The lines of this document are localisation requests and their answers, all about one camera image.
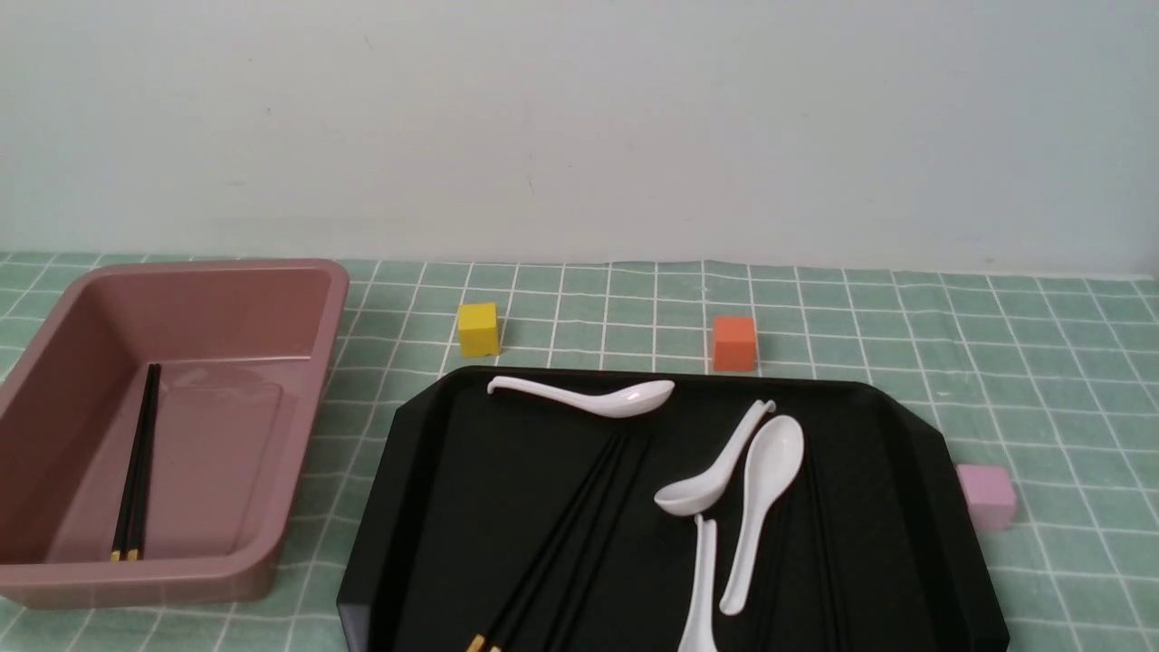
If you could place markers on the black chopstick gold tip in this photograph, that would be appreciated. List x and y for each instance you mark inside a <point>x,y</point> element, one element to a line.
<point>503,627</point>
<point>574,571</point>

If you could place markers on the white spoon top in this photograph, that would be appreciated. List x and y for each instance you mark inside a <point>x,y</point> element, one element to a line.
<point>627,402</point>

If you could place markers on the yellow cube block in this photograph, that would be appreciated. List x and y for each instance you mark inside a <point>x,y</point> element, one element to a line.
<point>478,331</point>

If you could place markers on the orange cube block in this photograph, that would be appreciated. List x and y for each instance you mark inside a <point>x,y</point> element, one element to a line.
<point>734,344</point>

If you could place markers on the white spoon middle curved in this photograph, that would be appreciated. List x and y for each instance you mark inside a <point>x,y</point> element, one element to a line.
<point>695,495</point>

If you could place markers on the white spoon right long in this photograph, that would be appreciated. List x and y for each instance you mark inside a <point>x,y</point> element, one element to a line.
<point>774,460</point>

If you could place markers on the white spoon bottom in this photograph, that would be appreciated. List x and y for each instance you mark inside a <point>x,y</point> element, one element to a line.
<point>698,631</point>

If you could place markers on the pink plastic bin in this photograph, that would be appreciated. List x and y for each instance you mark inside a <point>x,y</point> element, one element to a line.
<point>244,348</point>

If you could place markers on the black plastic tray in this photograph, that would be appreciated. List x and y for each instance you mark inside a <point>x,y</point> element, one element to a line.
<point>871,549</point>

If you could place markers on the pink cube block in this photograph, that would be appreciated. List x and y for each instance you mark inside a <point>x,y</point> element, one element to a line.
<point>991,499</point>

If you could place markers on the green checkered tablecloth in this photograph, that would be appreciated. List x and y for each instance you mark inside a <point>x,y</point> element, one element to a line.
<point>1054,378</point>

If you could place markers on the black chopstick in bin left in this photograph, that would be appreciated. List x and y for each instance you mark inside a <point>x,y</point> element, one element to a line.
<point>120,536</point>

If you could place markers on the black chopstick in bin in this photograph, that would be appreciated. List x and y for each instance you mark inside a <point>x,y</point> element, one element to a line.
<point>120,536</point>
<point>139,516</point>

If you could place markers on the black chopstick in bin right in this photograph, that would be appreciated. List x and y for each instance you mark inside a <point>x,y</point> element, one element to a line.
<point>139,516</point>

